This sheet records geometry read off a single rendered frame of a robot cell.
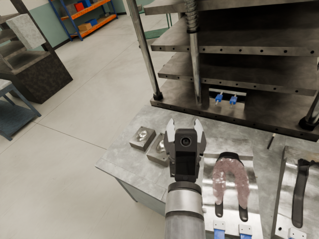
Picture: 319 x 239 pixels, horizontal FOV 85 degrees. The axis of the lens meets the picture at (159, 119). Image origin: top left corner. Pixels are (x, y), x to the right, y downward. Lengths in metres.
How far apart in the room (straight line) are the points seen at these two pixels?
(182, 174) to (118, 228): 1.69
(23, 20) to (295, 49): 3.95
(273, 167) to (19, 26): 4.09
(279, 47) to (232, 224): 0.94
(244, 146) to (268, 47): 0.57
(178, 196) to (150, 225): 1.58
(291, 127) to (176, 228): 1.22
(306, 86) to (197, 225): 1.17
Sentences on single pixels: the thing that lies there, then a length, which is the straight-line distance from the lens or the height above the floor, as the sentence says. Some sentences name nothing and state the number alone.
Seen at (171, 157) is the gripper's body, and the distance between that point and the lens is 0.41.
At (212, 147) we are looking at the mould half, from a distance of 1.11.
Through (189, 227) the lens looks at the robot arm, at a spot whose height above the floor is 1.47.
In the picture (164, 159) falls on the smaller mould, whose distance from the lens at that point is 1.14.
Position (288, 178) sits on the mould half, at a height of 0.91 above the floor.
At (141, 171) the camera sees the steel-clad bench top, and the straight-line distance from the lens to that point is 1.22.
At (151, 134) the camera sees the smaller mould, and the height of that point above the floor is 0.86.
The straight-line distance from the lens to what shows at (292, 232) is 0.97.
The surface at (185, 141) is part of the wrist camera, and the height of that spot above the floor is 1.54.
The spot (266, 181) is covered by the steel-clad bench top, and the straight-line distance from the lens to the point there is 1.16.
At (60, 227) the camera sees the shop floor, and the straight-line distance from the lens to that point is 2.38.
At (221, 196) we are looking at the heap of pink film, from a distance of 1.00.
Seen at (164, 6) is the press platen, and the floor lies 1.53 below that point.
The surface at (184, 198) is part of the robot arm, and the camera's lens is 0.37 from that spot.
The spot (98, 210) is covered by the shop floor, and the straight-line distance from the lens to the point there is 2.20.
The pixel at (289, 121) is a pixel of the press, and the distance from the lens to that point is 1.50.
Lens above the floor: 1.81
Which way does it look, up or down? 43 degrees down
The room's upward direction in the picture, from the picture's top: 17 degrees counter-clockwise
